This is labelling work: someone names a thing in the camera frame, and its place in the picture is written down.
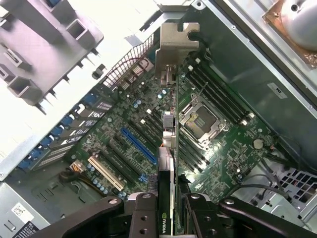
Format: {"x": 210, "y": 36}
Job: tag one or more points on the white expansion slot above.
{"x": 105, "y": 173}

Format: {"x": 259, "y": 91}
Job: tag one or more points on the grey parts rack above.
{"x": 37, "y": 37}

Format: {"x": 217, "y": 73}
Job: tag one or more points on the CPU socket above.
{"x": 203, "y": 121}

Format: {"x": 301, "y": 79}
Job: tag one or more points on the grey power supply unit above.
{"x": 15, "y": 198}

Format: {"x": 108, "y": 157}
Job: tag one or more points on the silver disk bay cage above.
{"x": 297, "y": 181}

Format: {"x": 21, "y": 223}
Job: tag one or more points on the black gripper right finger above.
{"x": 203, "y": 218}

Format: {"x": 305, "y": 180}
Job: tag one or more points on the blue expansion slot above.
{"x": 138, "y": 146}

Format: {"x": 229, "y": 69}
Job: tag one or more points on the green motherboard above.
{"x": 223, "y": 158}

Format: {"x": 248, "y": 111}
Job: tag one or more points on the open black PC case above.
{"x": 235, "y": 57}

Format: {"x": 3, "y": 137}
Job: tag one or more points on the coin battery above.
{"x": 257, "y": 143}

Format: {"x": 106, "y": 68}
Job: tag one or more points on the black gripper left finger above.
{"x": 99, "y": 218}

